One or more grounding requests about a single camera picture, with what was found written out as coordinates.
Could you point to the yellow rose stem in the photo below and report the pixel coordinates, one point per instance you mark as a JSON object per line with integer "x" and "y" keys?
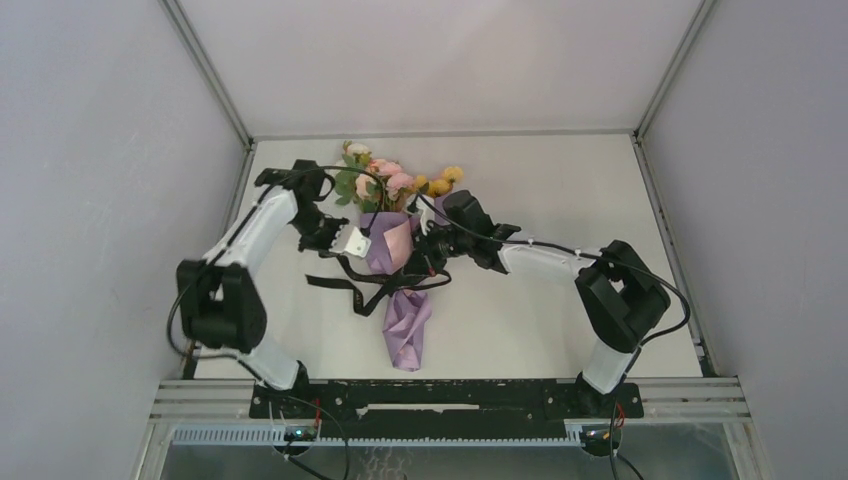
{"x": 440, "y": 185}

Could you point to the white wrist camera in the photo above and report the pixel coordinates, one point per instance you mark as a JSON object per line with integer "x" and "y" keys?
{"x": 351, "y": 241}
{"x": 424, "y": 209}

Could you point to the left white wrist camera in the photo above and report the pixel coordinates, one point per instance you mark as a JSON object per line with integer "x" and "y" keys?
{"x": 351, "y": 241}

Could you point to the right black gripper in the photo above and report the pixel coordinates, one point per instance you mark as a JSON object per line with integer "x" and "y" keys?
{"x": 422, "y": 254}

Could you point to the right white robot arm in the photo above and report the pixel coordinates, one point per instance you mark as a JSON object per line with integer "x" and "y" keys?
{"x": 627, "y": 305}

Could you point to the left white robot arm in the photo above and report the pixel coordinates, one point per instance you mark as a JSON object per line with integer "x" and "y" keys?
{"x": 218, "y": 304}

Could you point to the white slotted cable duct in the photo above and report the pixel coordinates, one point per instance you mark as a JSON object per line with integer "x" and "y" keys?
{"x": 257, "y": 435}

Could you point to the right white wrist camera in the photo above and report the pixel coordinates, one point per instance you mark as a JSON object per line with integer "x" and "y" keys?
{"x": 424, "y": 209}

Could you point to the aluminium frame rail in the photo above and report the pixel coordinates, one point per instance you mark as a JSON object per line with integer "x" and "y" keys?
{"x": 650, "y": 400}

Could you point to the pink wrapping paper sheet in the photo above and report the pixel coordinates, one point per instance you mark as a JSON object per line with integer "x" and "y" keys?
{"x": 407, "y": 311}

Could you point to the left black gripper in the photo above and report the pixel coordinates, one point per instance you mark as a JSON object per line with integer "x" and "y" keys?
{"x": 324, "y": 248}

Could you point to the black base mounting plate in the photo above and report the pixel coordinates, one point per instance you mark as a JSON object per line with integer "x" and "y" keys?
{"x": 477, "y": 407}

